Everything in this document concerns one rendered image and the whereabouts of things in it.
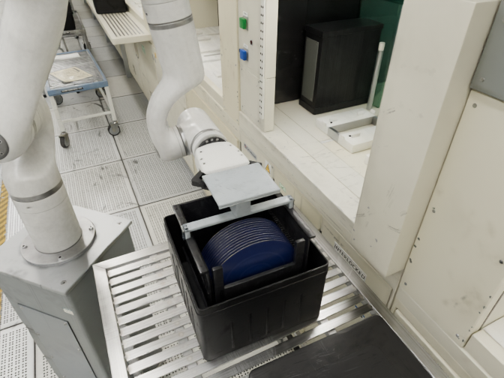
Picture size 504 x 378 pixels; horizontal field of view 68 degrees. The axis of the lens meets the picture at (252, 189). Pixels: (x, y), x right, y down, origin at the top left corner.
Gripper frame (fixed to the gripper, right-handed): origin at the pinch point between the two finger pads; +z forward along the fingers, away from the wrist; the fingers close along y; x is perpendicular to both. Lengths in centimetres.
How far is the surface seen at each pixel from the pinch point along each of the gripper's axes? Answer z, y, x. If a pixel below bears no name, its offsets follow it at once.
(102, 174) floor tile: -186, 31, -106
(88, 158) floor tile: -211, 38, -106
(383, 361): 32.1, -13.8, -19.8
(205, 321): 14.3, 12.8, -16.1
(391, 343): 30.0, -17.5, -19.9
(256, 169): -1.7, -4.6, 2.5
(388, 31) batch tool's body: -53, -79, 9
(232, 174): -2.0, 0.5, 2.5
